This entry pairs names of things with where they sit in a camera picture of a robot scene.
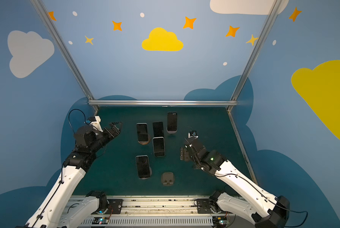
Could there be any grey phone stand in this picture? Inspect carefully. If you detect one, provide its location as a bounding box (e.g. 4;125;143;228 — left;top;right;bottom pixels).
161;172;175;186
167;127;177;134

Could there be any black phone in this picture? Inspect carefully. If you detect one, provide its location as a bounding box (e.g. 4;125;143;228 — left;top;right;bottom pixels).
167;112;178;128
153;122;164;138
135;155;152;179
136;123;148;141

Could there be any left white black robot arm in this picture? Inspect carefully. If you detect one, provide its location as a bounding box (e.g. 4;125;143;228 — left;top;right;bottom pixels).
24;121;123;228

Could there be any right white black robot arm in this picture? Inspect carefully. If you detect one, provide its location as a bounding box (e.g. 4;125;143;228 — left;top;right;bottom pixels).
183;136;290;228

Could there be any centre white-edged phone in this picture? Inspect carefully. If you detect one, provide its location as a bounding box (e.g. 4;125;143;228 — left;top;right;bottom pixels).
153;137;165;157

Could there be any brown round phone stand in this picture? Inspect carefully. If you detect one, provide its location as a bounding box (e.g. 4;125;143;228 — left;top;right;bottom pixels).
138;137;151;145

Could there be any right controller board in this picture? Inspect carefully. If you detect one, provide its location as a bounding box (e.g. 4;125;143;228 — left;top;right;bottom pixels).
212;217;229;228

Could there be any controller board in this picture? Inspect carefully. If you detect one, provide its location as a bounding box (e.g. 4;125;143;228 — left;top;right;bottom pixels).
212;217;229;228
92;217;110;225

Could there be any left controller board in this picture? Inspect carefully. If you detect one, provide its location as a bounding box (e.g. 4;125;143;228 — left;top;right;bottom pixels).
92;217;110;225

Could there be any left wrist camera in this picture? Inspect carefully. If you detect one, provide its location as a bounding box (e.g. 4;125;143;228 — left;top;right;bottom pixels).
88;116;103;132

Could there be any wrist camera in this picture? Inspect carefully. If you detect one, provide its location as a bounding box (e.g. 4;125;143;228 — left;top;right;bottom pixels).
88;116;103;132
188;130;198;139

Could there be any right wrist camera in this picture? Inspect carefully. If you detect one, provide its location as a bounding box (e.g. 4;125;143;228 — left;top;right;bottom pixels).
188;130;198;139

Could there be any back aluminium frame bar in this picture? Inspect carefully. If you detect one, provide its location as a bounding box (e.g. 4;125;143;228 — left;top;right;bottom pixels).
88;100;237;106

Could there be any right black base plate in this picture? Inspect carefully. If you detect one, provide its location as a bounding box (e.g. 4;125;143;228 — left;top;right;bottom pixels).
195;199;215;214

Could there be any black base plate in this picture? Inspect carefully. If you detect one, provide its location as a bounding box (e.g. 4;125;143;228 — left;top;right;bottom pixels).
92;199;123;215
195;199;215;214

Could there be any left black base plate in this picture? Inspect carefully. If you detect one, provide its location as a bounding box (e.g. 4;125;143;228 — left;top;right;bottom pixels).
92;199;123;215

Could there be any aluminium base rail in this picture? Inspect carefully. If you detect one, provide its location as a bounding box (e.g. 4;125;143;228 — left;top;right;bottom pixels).
58;195;282;228

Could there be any left aluminium frame post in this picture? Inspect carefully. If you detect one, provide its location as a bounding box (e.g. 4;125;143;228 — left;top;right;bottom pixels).
30;0;95;101

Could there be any aluminium frame post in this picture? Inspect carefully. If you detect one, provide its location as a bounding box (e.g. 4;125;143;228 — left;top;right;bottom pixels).
227;0;284;114
30;0;95;101

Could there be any right aluminium frame post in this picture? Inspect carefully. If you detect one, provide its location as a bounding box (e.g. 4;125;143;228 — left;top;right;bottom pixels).
227;0;284;114

